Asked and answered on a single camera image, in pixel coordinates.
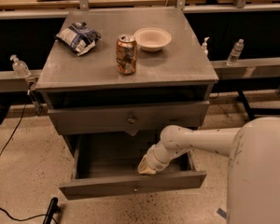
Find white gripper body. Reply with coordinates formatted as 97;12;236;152
146;143;173;174

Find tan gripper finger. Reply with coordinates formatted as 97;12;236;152
137;156;147;174
138;167;157;175

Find grey drawer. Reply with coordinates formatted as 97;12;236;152
49;101;209;135
60;131;206;200

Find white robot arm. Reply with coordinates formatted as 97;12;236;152
137;117;280;224

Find grey top drawer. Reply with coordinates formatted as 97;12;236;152
49;101;209;135

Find grey drawer cabinet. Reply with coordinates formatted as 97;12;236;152
36;8;217;195

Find black floor stand foot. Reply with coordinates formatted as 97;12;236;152
42;197;60;224

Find black table leg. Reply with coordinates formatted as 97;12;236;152
238;91;255;120

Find orange soda can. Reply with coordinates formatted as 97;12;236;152
116;35;137;75

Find small white pump bottle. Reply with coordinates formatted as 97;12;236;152
202;37;210;56

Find white paper bowl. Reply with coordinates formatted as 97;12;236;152
134;27;172;52

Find clear plastic water bottle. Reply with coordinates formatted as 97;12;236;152
227;39;244;66

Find crumpled chip bag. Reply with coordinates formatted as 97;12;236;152
55;22;101;56

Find clear sanitizer pump bottle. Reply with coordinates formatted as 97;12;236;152
10;55;31;78

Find black floor cable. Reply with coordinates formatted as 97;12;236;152
0;105;62;224

